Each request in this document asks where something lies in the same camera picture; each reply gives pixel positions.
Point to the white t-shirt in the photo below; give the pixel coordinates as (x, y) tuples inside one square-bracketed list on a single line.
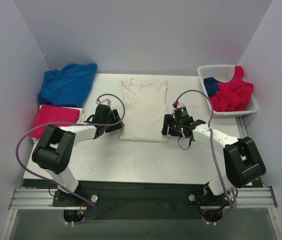
[(81, 112), (145, 104)]

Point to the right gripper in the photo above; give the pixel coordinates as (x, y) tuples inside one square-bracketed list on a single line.
[(169, 125)]

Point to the blue t-shirt in basket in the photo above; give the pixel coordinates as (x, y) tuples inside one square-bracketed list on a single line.
[(211, 86)]

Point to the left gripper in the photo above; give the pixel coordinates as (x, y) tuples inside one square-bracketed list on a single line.
[(116, 119)]

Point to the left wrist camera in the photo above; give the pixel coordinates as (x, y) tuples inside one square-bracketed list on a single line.
[(106, 102)]

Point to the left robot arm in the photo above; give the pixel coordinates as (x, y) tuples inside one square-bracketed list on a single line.
[(54, 149)]

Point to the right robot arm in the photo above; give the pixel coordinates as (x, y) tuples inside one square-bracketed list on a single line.
[(242, 160)]

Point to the folded red t-shirt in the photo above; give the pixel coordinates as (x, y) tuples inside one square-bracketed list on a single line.
[(54, 120)]

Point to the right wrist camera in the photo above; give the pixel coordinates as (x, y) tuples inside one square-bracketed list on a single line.
[(177, 104)]

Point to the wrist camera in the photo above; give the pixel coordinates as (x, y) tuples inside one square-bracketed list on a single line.
[(177, 104), (106, 102)]

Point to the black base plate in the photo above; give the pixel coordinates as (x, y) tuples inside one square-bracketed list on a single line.
[(140, 201)]

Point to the folded white t-shirt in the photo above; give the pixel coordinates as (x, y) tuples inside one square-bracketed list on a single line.
[(81, 112)]

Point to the white plastic basket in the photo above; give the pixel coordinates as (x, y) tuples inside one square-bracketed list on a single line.
[(224, 73)]

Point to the blue t-shirt pile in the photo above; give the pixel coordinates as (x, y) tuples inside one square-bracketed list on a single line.
[(68, 87)]

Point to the red t-shirt in basket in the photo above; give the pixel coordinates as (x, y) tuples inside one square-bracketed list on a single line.
[(234, 95)]

